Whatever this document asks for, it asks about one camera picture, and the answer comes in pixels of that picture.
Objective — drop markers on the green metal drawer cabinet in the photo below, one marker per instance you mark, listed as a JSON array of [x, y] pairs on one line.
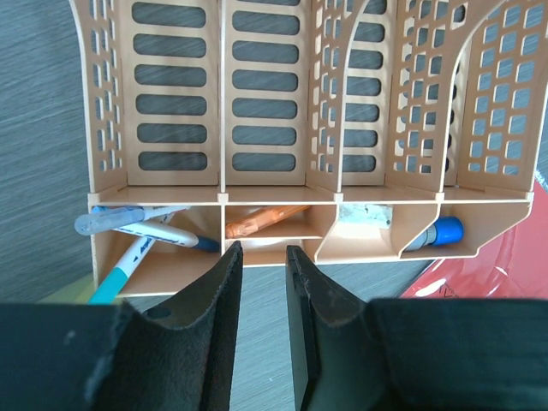
[[77, 292]]

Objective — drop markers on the orange highlighter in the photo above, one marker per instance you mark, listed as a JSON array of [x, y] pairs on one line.
[[261, 219]]

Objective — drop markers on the blue white pen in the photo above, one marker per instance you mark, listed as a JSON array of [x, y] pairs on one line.
[[103, 218]]

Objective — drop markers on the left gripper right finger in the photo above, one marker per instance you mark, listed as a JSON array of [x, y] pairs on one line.
[[411, 354]]

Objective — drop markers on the white marker pen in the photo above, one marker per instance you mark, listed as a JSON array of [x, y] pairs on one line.
[[166, 233]]

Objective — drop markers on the teal capped white pen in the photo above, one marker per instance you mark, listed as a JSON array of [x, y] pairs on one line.
[[114, 282]]

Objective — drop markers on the red A4 folder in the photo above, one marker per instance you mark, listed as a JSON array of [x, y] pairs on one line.
[[513, 265]]

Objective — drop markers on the orange plastic file organizer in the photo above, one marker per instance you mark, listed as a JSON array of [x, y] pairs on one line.
[[435, 108]]

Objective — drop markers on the small white eraser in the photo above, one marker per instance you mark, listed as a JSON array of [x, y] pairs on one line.
[[376, 216]]

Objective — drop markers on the blue and grey marker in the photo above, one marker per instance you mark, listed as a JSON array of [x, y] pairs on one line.
[[445, 230]]

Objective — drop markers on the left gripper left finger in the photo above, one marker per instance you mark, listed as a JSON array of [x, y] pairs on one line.
[[178, 355]]

